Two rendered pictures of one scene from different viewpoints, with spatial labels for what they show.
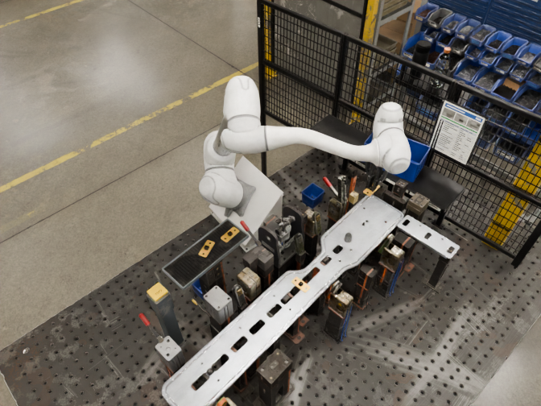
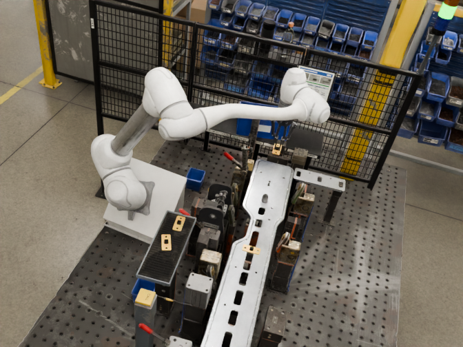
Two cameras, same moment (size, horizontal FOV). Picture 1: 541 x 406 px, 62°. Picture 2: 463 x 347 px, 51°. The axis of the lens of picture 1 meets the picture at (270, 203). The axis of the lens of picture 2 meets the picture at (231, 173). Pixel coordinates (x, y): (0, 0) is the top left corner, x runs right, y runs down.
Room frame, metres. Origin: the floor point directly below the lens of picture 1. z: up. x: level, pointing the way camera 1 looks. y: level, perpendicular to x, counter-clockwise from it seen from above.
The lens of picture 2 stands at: (-0.03, 0.88, 2.75)
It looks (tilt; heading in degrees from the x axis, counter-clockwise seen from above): 41 degrees down; 323
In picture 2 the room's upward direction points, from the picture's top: 10 degrees clockwise
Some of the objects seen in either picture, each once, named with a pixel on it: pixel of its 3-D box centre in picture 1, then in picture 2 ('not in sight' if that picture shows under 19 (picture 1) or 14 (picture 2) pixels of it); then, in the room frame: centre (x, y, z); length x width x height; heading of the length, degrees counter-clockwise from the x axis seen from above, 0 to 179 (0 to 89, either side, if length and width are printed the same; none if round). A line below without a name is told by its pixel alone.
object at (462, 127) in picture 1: (456, 132); (311, 90); (1.72, -0.91, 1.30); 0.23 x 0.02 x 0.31; 46
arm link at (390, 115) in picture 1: (388, 123); (295, 86); (1.38, -0.46, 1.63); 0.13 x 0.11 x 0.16; 1
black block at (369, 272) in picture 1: (364, 287); (288, 238); (1.14, -0.44, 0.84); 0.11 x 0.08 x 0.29; 46
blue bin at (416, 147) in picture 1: (394, 154); (263, 120); (1.79, -0.66, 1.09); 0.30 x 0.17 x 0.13; 56
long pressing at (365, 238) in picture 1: (299, 289); (251, 253); (1.04, -0.12, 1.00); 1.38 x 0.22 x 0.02; 136
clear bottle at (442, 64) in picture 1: (441, 68); (287, 39); (1.93, -0.83, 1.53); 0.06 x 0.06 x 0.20
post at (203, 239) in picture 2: (251, 281); (199, 266); (1.14, 0.09, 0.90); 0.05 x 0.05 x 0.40; 46
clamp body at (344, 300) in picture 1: (337, 314); (284, 266); (0.98, -0.30, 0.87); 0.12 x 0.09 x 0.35; 46
